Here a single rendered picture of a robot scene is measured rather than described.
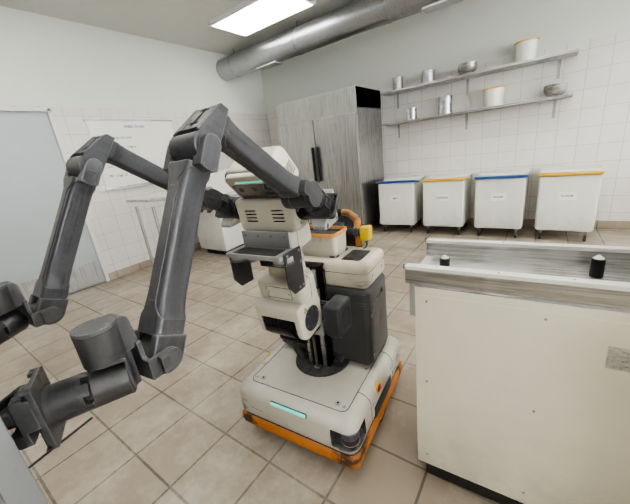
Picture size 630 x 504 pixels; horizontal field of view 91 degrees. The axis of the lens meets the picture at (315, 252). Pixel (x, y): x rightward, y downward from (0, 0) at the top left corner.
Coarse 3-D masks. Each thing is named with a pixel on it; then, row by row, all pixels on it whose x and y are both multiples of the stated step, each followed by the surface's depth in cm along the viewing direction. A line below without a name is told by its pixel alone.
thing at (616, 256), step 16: (432, 240) 121; (448, 240) 118; (464, 240) 116; (480, 240) 114; (464, 256) 116; (480, 256) 114; (496, 256) 111; (512, 256) 108; (528, 256) 105; (544, 256) 103; (560, 256) 101; (576, 256) 98; (592, 256) 96; (608, 256) 94; (624, 256) 92
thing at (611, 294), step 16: (416, 272) 98; (432, 272) 95; (448, 272) 92; (464, 272) 90; (480, 272) 88; (496, 272) 87; (512, 272) 86; (464, 288) 91; (480, 288) 89; (496, 288) 87; (512, 288) 85; (528, 288) 83; (544, 288) 81; (560, 288) 79; (576, 288) 77; (592, 288) 75; (608, 288) 73; (624, 288) 72; (592, 304) 76; (608, 304) 75; (624, 304) 73
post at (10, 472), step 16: (0, 416) 36; (0, 432) 36; (0, 448) 36; (16, 448) 38; (0, 464) 37; (16, 464) 38; (0, 480) 37; (16, 480) 38; (32, 480) 39; (0, 496) 38; (16, 496) 38; (32, 496) 39
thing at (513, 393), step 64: (448, 256) 119; (448, 320) 96; (512, 320) 86; (576, 320) 78; (448, 384) 103; (512, 384) 92; (576, 384) 83; (448, 448) 112; (512, 448) 99; (576, 448) 88
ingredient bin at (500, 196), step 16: (496, 176) 362; (512, 176) 353; (528, 176) 367; (480, 192) 379; (496, 192) 370; (512, 192) 360; (480, 208) 385; (496, 208) 375; (512, 208) 365; (480, 224) 391; (496, 224) 380; (512, 224) 370
